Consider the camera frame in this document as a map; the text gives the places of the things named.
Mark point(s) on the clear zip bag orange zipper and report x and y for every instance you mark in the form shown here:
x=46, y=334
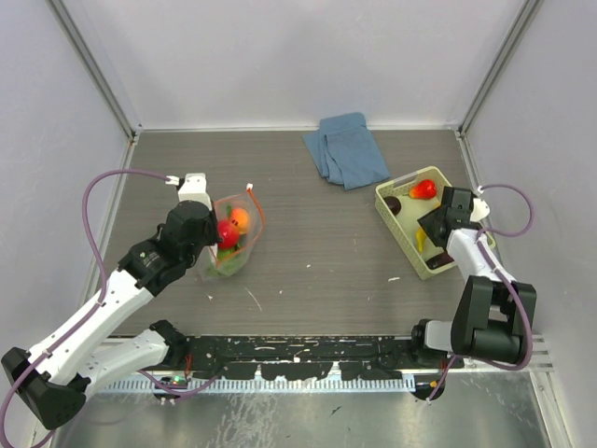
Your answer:
x=249, y=200

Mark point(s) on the pale green plastic basket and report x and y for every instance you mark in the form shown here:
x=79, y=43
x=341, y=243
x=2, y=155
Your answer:
x=404, y=226

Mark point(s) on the red apple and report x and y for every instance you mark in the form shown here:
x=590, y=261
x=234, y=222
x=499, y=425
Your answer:
x=227, y=234

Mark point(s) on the dark brown food item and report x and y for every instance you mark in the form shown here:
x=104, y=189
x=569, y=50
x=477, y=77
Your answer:
x=439, y=261

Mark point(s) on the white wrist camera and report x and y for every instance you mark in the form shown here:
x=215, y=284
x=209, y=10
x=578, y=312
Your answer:
x=480, y=207
x=191, y=187

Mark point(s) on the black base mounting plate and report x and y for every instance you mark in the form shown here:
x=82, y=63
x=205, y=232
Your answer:
x=301, y=358

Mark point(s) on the red tomato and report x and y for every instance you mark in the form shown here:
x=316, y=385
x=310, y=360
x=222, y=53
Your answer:
x=424, y=190

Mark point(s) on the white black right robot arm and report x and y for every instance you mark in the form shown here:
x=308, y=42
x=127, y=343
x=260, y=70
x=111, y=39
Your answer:
x=493, y=319

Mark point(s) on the green leafy vegetable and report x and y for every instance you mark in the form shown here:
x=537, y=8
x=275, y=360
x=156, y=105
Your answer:
x=223, y=263

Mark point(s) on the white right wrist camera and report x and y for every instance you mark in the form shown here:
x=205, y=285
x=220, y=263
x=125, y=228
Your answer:
x=480, y=207

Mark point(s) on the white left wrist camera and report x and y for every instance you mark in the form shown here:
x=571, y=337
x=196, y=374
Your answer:
x=191, y=187

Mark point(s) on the orange peach fruit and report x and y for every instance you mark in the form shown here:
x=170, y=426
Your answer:
x=240, y=219

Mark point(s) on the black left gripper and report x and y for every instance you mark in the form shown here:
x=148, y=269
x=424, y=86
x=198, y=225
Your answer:
x=213, y=237

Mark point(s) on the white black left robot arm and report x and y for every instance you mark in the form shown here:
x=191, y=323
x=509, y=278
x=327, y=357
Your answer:
x=55, y=378

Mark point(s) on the yellow banana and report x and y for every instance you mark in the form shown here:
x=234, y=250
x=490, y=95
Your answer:
x=421, y=240

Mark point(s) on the grey slotted cable duct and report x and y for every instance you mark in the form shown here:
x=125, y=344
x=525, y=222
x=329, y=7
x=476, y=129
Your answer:
x=331, y=384

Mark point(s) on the dark purple fruit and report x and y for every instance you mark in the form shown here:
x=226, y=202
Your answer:
x=393, y=204

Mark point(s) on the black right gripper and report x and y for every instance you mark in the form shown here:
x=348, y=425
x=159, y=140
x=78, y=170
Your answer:
x=427, y=223

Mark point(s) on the blue folded cloth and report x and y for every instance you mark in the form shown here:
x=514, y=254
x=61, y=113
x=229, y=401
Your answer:
x=345, y=152

